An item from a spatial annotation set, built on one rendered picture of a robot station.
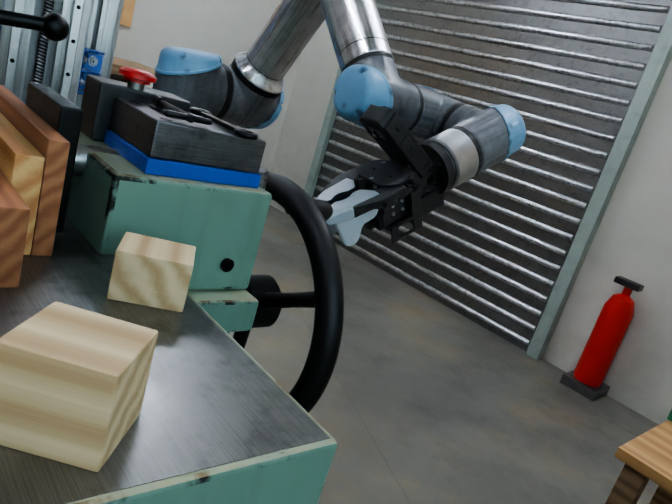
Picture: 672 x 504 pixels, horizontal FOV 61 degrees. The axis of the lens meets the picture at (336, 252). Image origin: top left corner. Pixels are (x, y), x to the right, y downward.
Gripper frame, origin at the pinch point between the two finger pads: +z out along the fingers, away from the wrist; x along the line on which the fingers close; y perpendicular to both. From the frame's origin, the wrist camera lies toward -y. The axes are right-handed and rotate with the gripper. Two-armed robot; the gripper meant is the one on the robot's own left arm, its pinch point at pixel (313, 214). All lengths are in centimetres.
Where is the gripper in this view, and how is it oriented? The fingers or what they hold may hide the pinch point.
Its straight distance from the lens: 67.2
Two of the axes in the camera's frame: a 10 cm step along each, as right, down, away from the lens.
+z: -7.8, 4.4, -4.5
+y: 1.3, 8.1, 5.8
